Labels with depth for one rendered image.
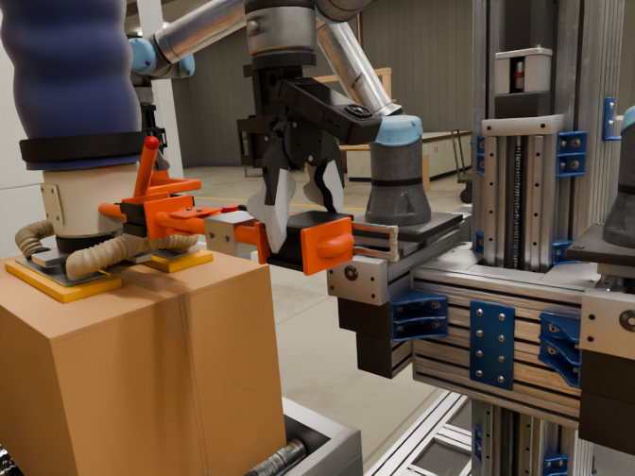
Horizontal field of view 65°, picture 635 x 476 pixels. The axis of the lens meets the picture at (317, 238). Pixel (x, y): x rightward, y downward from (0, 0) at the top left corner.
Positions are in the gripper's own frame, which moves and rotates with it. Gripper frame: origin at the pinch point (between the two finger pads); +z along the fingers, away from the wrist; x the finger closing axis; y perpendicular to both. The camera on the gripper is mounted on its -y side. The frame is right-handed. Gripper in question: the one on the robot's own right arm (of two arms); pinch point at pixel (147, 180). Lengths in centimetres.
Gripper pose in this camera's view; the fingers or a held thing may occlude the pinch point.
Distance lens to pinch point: 145.7
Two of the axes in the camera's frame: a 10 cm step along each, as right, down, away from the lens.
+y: 7.1, 1.1, -6.9
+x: 7.0, -2.2, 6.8
